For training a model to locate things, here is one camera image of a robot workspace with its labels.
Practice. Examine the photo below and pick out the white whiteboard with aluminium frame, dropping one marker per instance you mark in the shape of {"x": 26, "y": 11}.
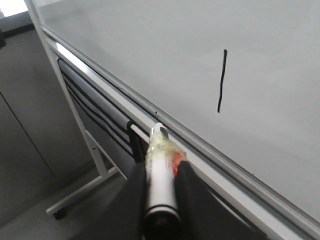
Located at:
{"x": 236, "y": 82}

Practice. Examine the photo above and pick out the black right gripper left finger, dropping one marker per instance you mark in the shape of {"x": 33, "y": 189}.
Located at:
{"x": 122, "y": 218}

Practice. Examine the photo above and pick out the red round magnet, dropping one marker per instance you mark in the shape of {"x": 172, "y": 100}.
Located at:
{"x": 177, "y": 158}

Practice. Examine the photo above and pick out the white whiteboard marker black cap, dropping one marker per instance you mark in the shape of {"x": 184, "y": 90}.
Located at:
{"x": 161, "y": 219}

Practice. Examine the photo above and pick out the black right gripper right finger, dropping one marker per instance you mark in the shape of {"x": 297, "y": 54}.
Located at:
{"x": 203, "y": 217}

